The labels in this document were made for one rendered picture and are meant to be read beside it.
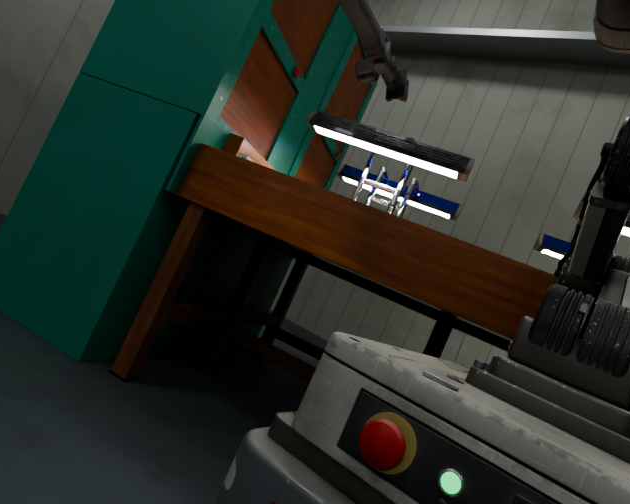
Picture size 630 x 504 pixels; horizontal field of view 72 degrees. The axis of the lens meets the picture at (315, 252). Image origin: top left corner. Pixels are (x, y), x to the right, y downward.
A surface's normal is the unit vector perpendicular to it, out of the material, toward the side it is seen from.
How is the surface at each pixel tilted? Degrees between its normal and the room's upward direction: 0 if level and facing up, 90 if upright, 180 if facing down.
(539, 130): 90
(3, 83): 90
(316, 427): 90
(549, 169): 90
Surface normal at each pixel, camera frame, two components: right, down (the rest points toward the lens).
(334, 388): -0.48, -0.27
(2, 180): 0.78, 0.32
